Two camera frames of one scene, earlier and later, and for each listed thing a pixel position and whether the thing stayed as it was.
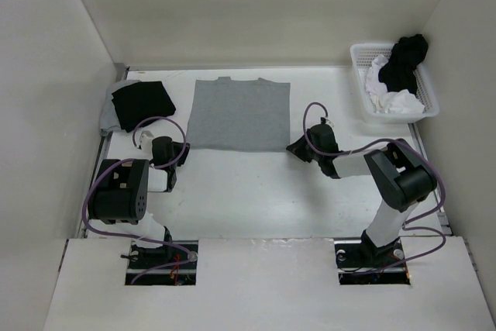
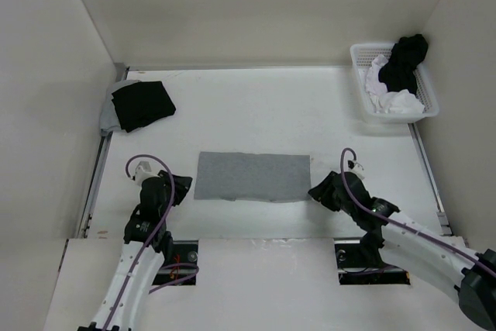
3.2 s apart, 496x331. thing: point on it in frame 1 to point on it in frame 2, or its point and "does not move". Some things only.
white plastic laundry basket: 362,54 does not move
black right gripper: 297,148 to 322,191
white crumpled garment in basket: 400,101 does not move
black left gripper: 180,147 to 182,186
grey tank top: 250,115 to 248,177
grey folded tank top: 109,121 does not move
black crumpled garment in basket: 398,72 does not move
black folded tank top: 138,103 does not move
